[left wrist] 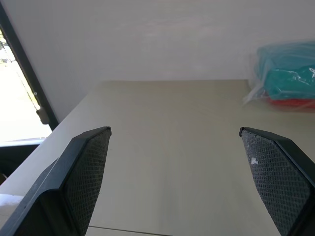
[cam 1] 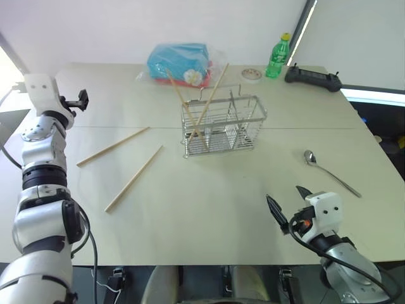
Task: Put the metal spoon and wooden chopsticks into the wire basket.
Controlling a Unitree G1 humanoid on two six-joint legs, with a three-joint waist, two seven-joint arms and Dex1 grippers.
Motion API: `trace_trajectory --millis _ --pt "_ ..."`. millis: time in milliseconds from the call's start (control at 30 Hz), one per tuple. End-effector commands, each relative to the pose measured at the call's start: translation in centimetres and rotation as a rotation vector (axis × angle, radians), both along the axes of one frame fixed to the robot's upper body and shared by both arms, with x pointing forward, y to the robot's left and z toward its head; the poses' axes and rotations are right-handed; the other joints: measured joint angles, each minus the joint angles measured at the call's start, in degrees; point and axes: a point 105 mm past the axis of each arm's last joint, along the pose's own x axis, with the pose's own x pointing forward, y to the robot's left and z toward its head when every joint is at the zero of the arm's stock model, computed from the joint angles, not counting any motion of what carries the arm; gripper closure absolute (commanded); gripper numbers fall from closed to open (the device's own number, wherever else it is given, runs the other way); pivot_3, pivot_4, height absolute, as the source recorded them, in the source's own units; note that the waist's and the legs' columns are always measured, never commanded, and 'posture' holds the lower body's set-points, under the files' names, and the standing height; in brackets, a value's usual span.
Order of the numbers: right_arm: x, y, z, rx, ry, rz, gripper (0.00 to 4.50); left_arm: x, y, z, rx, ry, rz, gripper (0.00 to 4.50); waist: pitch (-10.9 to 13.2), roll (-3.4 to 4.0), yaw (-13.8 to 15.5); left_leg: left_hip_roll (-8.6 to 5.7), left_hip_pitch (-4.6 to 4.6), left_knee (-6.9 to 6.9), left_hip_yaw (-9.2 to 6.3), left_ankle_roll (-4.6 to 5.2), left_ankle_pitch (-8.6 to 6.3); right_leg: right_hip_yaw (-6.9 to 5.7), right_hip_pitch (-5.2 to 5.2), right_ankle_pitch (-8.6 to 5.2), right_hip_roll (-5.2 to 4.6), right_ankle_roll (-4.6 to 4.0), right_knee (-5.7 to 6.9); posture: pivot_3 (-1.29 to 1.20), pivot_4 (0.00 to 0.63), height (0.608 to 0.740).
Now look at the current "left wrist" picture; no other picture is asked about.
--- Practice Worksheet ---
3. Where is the clear bag with teal items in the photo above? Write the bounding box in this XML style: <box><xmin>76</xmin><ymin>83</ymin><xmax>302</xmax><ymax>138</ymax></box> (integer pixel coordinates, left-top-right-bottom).
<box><xmin>242</xmin><ymin>41</ymin><xmax>315</xmax><ymax>114</ymax></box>

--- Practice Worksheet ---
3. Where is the dark window frame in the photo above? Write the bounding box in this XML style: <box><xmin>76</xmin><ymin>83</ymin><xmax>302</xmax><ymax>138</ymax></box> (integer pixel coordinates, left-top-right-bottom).
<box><xmin>0</xmin><ymin>2</ymin><xmax>59</xmax><ymax>130</ymax></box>

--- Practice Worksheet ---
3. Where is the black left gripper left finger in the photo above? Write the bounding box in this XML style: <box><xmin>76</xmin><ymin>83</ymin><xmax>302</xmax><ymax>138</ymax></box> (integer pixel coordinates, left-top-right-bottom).
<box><xmin>0</xmin><ymin>126</ymin><xmax>112</xmax><ymax>236</ymax></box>

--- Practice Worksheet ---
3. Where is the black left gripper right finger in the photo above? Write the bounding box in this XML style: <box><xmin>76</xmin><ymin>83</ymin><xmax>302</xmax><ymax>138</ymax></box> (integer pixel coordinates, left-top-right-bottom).
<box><xmin>239</xmin><ymin>126</ymin><xmax>315</xmax><ymax>236</ymax></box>

